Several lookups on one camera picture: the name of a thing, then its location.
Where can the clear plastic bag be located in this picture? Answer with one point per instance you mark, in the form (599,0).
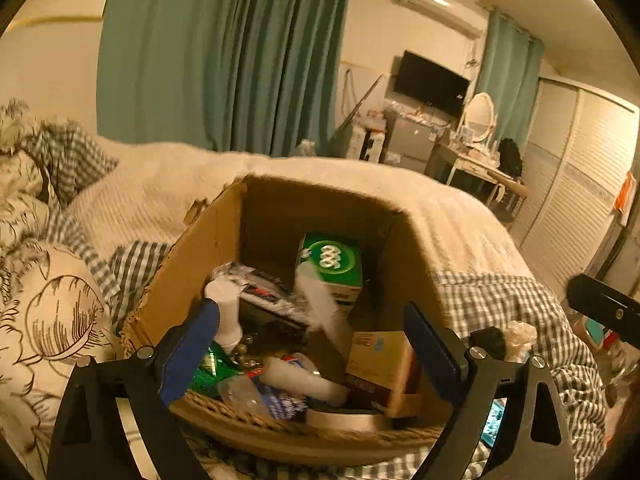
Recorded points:
(322,310)

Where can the small brown carton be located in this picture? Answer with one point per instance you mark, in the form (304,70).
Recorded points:
(382,365)

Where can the white cotton roll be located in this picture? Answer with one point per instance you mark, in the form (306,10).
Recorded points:
(300,377)

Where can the blue printed pouch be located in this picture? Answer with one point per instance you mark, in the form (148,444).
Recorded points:
(285,405)

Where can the white dressing table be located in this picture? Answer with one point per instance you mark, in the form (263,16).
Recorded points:
(480,167)

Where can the black clip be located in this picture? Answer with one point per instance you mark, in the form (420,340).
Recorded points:
(487,342)

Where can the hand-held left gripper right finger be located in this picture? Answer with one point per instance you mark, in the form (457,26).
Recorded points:
(430,350)

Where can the green foil packet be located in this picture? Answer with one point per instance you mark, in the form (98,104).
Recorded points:
(210,370)

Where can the white louvred wardrobe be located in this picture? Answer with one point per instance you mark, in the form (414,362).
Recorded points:
(575,185)

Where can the white plastic bottle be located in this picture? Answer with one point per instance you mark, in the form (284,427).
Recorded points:
(225,305)

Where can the oval white mirror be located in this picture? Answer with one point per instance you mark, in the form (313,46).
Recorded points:
(480,117)

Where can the white floral duvet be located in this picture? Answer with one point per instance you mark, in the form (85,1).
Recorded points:
(60,300)

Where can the teal box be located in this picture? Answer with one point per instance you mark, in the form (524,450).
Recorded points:
(596,331)

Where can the orange tag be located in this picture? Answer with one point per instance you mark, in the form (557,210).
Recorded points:
(625,192)

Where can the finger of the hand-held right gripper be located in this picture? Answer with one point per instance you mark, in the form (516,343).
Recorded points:
(605,307)

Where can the narrow green curtain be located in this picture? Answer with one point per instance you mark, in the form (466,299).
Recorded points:
(507,70)

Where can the teal printed packet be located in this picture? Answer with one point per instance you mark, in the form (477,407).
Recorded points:
(492,422)

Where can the black flat television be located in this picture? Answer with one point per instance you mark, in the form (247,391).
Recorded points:
(430,82)

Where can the brown cardboard box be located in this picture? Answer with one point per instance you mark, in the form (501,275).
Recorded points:
(215,240)

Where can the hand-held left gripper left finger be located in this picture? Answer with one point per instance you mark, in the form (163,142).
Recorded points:
(192,345)

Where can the white air conditioner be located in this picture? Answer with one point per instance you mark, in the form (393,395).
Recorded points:
(440,2)

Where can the grey cabinet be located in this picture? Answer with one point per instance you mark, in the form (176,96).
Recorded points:
(410,140)

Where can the cream plastic bag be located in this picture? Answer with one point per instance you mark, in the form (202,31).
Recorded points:
(520,337)

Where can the black printed packet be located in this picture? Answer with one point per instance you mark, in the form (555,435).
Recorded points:
(265,292)

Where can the green carton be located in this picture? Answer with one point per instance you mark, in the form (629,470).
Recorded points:
(332,260)

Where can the black bag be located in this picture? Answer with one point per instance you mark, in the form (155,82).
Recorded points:
(510,157)

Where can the wide green curtain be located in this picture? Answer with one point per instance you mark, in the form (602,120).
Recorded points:
(225,55)

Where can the white quilted bedspread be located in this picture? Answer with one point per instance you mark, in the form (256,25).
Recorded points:
(165,170)

